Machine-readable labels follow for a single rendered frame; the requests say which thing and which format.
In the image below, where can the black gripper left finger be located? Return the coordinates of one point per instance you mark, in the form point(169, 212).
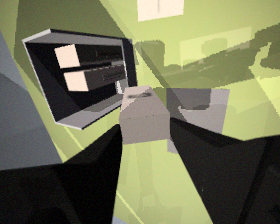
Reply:
point(83, 187)

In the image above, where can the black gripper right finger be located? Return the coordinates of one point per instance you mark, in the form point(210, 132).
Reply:
point(226, 172)

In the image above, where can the grey open-top bin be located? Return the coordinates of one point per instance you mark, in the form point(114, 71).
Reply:
point(77, 109)

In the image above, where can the grey rectangular box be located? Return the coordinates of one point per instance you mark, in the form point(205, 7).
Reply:
point(83, 54)

